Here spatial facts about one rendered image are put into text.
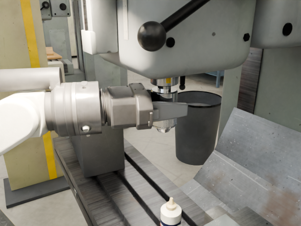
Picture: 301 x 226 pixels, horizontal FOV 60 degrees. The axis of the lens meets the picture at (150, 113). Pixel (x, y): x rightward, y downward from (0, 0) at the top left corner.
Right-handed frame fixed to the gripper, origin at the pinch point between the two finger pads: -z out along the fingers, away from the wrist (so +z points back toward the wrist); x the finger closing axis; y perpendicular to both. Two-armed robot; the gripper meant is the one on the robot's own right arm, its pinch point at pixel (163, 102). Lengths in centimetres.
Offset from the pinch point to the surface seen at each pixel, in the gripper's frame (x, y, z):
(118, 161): 23.6, 25.2, 7.0
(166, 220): -5.5, 21.2, 0.5
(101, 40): -5.8, -11.4, 10.1
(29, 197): 142, 121, 71
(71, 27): 832, 27, 78
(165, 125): -2.5, 3.3, 0.1
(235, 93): 27.4, 8.2, -29.7
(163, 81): -2.5, -4.5, 0.7
